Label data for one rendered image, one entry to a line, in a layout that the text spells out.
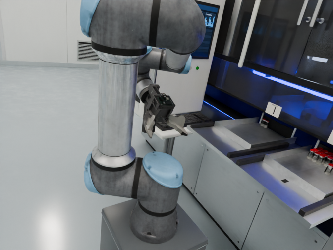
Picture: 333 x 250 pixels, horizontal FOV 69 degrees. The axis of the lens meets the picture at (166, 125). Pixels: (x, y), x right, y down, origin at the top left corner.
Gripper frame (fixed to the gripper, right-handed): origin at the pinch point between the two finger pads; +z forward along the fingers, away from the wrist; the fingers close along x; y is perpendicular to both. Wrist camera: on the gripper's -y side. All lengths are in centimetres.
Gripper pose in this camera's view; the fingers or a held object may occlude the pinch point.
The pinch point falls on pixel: (169, 138)
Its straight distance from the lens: 79.4
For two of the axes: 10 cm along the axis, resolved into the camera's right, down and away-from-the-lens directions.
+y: 4.1, -7.0, -5.9
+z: 4.2, 7.2, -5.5
